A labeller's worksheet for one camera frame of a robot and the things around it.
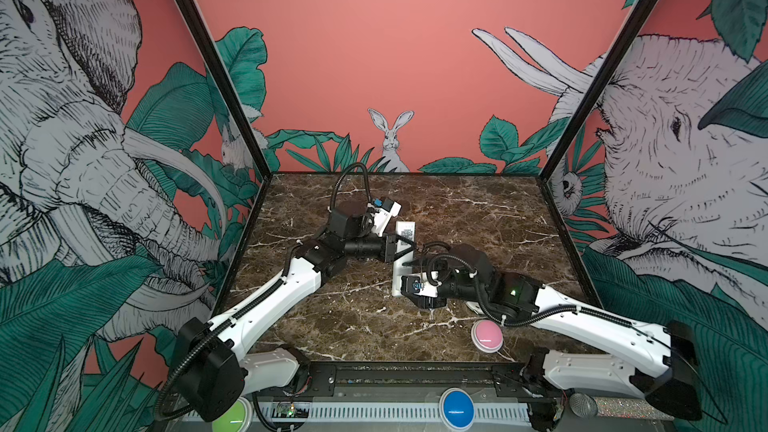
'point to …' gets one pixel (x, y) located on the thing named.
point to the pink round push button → (487, 336)
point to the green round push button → (238, 419)
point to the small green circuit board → (290, 409)
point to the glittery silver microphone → (585, 406)
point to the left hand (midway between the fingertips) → (414, 244)
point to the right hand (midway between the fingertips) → (402, 274)
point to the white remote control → (406, 230)
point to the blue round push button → (456, 409)
